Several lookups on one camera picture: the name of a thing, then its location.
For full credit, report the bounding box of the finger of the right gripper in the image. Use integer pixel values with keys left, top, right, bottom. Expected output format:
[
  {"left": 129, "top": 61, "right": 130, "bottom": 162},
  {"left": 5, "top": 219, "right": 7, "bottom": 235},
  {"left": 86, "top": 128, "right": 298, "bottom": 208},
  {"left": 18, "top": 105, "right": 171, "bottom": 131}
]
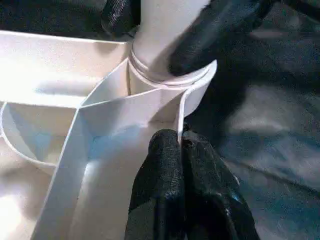
[
  {"left": 100, "top": 0, "right": 139, "bottom": 35},
  {"left": 167, "top": 0, "right": 266, "bottom": 77}
]

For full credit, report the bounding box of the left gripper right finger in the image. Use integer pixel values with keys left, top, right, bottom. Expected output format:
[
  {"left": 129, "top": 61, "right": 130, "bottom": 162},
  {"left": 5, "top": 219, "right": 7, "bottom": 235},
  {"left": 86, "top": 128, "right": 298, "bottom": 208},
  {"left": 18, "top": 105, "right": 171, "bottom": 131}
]
[{"left": 182, "top": 129, "right": 261, "bottom": 240}]

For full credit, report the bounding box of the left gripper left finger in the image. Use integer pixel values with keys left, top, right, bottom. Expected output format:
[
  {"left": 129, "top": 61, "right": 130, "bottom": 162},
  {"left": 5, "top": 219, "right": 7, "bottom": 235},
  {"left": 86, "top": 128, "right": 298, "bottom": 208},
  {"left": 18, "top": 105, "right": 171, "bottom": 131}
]
[{"left": 124, "top": 129, "right": 186, "bottom": 240}]

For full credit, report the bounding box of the white plastic table leg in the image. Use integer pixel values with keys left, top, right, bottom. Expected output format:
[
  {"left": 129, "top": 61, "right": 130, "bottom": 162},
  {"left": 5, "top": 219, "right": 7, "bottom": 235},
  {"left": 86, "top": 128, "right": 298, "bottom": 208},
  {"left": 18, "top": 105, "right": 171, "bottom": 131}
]
[{"left": 129, "top": 0, "right": 216, "bottom": 89}]

